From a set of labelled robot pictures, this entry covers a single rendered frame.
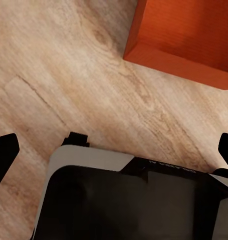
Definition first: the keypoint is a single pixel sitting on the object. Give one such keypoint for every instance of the storage box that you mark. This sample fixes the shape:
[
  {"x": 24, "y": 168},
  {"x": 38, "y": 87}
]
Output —
[{"x": 185, "y": 38}]

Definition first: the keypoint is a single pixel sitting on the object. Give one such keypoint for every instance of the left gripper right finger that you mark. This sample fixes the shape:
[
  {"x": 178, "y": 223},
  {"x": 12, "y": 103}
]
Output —
[{"x": 223, "y": 146}]

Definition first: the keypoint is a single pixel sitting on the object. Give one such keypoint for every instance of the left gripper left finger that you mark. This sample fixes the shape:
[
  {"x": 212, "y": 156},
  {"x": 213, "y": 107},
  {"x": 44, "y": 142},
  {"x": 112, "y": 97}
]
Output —
[{"x": 9, "y": 149}]

